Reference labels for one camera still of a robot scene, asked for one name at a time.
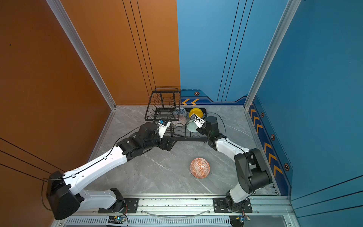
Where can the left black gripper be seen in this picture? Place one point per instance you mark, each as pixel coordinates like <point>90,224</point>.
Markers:
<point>164,146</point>

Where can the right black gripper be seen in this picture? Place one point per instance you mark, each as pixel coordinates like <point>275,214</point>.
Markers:
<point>200,131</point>

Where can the light green bowl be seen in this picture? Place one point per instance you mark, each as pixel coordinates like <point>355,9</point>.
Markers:
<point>192,127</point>

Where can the yellow bowl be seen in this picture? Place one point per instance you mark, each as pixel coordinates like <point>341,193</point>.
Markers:
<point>196,111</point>

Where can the pink striped bowl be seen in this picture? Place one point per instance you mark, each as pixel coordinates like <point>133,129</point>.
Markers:
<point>182,121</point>

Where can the blue white floral bowl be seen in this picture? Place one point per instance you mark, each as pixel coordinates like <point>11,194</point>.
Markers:
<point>179,111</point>

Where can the orange patterned bowl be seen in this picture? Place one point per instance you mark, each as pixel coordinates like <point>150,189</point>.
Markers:
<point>200,168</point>

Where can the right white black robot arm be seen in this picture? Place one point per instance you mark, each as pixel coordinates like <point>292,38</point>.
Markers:
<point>252,171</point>

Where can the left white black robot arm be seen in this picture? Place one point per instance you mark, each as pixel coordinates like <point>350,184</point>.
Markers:
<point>66,192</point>

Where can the left green circuit board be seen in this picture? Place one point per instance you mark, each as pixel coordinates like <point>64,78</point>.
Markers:
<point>117,221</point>

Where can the green circuit board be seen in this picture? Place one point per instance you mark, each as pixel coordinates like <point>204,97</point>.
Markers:
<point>117,221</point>
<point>238,221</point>

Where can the right green circuit board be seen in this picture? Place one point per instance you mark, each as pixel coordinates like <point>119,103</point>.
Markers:
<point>238,221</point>

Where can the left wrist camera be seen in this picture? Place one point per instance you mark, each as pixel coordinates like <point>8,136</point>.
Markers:
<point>163,125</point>

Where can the black wire dish rack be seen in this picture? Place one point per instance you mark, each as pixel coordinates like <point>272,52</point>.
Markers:
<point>161,104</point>

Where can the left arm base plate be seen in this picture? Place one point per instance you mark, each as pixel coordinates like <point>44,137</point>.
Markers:
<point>128,205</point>

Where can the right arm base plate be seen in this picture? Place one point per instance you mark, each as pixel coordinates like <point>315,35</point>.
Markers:
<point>221,205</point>

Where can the aluminium front rail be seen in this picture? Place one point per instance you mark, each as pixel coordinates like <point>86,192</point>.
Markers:
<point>190,211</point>

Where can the right aluminium corner post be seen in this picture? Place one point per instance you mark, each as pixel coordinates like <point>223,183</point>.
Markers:
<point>283,25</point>

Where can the aluminium corner post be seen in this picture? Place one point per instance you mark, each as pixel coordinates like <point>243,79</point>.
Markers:
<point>64,20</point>
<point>283,25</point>

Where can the left aluminium corner post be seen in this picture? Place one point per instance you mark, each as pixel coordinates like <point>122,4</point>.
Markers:
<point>64,20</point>

